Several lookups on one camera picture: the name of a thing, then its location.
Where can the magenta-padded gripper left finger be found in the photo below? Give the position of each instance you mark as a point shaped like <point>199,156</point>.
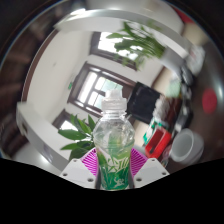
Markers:
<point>79,172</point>

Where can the white mug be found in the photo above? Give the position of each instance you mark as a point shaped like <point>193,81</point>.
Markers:
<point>186,148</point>

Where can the grey round object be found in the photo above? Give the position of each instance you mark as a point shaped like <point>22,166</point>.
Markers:
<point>188,75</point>

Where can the clear green-labelled drink bottle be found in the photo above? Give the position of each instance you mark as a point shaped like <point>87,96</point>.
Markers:
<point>113,143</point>

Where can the brown-framed window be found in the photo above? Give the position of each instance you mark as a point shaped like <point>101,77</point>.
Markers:
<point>65,121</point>
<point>106,45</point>

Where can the broad-leaved potted plant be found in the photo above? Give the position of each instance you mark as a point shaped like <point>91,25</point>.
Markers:
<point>140,45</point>
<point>78,136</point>

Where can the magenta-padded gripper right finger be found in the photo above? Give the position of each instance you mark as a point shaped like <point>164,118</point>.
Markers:
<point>150,170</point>

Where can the brown box of snacks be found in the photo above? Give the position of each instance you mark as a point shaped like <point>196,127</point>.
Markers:
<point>168,110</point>

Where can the flat round red coaster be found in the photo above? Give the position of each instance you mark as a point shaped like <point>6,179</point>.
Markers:
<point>209,100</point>

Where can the green exit sign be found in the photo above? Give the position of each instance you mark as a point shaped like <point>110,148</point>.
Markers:
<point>70,85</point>

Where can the white printed leaflet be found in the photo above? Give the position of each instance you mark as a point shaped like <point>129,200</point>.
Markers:
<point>196,60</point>

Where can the red plastic box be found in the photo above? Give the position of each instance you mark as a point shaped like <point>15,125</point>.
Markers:
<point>158,143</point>

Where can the green flat box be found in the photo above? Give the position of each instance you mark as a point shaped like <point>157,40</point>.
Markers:
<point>150,128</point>

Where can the brown wooden double door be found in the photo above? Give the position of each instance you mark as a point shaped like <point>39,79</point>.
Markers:
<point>93,90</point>

